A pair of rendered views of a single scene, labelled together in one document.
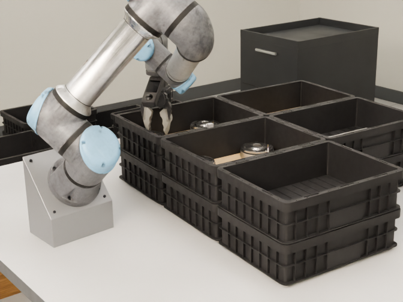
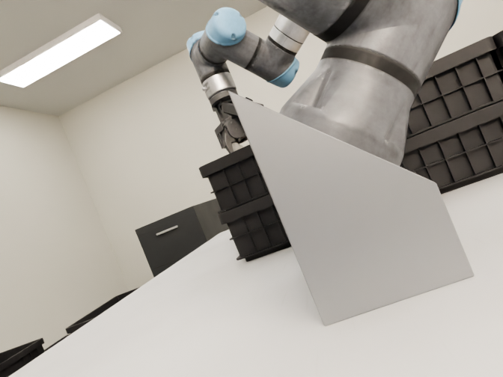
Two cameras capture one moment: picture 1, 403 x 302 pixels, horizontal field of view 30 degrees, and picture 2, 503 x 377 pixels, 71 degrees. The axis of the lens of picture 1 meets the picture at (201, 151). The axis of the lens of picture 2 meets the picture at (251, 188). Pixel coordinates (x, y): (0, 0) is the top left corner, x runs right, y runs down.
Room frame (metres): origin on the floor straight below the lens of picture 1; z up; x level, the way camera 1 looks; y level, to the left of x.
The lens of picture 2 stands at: (1.74, 0.72, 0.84)
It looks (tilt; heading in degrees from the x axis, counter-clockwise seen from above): 1 degrees up; 318
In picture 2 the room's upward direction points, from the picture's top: 22 degrees counter-clockwise
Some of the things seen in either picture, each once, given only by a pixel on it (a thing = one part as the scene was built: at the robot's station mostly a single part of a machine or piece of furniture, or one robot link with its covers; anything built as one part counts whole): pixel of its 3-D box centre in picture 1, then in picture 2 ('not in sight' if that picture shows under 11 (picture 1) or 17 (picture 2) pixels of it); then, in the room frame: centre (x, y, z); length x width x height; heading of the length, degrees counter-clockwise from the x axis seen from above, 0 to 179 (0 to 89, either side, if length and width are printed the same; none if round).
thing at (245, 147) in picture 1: (256, 147); not in sight; (2.22, -0.17, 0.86); 0.10 x 0.10 x 0.01
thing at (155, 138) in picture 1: (189, 118); (278, 147); (2.35, 0.04, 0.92); 0.40 x 0.30 x 0.02; 122
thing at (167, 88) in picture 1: (158, 87); (231, 120); (2.36, 0.14, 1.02); 0.09 x 0.08 x 0.12; 163
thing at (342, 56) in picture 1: (306, 108); (203, 268); (4.04, -0.59, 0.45); 0.62 x 0.45 x 0.90; 126
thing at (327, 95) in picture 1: (285, 112); not in sight; (2.56, -0.30, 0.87); 0.40 x 0.30 x 0.11; 122
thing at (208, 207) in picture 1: (242, 192); (419, 158); (2.09, -0.12, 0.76); 0.40 x 0.30 x 0.12; 122
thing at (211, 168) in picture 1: (242, 142); (394, 96); (2.09, -0.12, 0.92); 0.40 x 0.30 x 0.02; 122
